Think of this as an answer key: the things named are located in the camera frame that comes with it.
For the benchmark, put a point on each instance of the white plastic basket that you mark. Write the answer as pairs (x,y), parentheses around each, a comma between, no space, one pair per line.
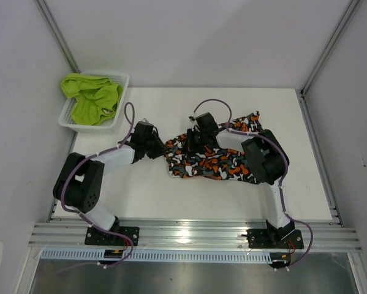
(107,126)

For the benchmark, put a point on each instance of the aluminium frame post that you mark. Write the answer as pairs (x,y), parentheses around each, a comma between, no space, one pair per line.
(335,37)
(55,31)

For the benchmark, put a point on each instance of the orange camouflage shorts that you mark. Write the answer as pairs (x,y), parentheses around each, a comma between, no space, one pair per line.
(209,162)

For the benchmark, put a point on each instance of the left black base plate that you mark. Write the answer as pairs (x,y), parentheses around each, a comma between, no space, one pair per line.
(95,237)

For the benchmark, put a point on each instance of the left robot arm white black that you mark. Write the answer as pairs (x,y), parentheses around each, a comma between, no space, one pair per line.
(79,183)

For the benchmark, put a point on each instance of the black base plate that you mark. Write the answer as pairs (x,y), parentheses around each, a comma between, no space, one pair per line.
(264,239)
(95,237)

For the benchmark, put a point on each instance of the green shorts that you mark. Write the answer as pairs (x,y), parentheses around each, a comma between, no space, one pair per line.
(96,98)

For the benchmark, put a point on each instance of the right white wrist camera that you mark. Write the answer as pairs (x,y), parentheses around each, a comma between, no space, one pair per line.
(192,118)

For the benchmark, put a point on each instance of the left aluminium frame post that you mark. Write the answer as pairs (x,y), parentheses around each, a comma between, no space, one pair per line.
(55,31)

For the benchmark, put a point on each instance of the slotted cable duct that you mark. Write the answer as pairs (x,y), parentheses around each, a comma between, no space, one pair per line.
(148,255)

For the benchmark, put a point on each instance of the right aluminium frame post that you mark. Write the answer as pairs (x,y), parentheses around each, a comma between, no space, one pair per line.
(335,37)

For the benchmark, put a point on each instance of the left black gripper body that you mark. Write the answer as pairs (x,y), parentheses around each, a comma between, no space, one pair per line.
(154,146)

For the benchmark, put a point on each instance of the aluminium mounting rail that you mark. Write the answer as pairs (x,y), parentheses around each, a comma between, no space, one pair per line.
(192,235)

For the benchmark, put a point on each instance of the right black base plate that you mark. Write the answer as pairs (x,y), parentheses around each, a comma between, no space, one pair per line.
(264,239)

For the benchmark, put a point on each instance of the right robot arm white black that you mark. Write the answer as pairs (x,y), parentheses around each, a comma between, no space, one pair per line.
(266,159)

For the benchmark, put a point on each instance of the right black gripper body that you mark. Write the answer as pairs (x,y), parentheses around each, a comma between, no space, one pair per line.
(201,135)

